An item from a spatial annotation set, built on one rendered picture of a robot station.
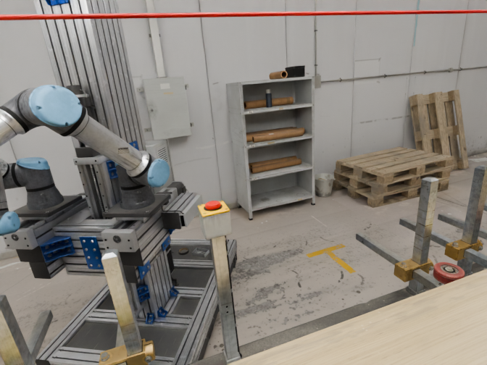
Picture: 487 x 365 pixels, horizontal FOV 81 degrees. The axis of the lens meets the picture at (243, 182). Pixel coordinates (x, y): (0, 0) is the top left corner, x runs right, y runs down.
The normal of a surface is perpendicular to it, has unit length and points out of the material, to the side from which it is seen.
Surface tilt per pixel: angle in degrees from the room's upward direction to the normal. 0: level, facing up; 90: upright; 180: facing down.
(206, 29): 90
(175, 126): 90
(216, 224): 90
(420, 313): 0
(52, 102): 84
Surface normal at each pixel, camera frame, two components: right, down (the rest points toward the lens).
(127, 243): -0.17, 0.33
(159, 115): 0.34, 0.27
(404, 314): -0.08, -0.94
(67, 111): 0.76, 0.05
